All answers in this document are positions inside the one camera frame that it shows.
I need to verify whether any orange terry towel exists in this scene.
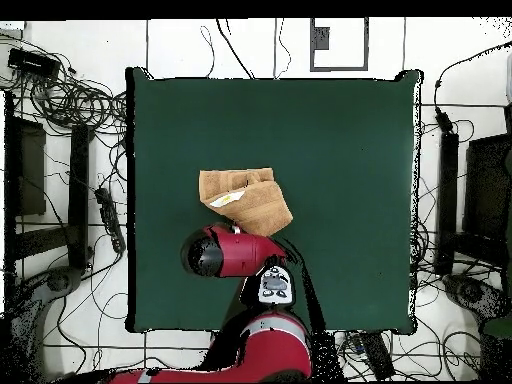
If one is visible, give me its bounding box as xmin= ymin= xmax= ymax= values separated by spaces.
xmin=198 ymin=167 xmax=294 ymax=238

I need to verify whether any dark green table cloth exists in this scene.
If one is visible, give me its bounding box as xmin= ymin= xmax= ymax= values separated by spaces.
xmin=124 ymin=66 xmax=424 ymax=335

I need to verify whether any black power strip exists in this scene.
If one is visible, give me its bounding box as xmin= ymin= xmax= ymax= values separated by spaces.
xmin=94 ymin=187 xmax=127 ymax=254
xmin=357 ymin=331 xmax=397 ymax=381

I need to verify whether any grey tripod base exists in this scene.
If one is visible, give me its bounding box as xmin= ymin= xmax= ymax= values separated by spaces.
xmin=441 ymin=273 xmax=511 ymax=321
xmin=11 ymin=265 xmax=85 ymax=321

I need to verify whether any green object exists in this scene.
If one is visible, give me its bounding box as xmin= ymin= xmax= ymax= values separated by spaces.
xmin=479 ymin=315 xmax=512 ymax=339

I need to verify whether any black rectangular box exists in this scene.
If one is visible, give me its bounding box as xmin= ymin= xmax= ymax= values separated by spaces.
xmin=6 ymin=47 xmax=62 ymax=79

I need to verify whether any grey square frame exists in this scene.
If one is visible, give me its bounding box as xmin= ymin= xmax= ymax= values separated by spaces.
xmin=309 ymin=17 xmax=370 ymax=73

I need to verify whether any black frame stand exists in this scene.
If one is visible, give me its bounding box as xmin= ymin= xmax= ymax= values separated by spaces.
xmin=3 ymin=90 xmax=95 ymax=273
xmin=434 ymin=102 xmax=512 ymax=277

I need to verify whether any black cable bundle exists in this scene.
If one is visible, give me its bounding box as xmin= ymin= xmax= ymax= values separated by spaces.
xmin=0 ymin=35 xmax=129 ymax=137

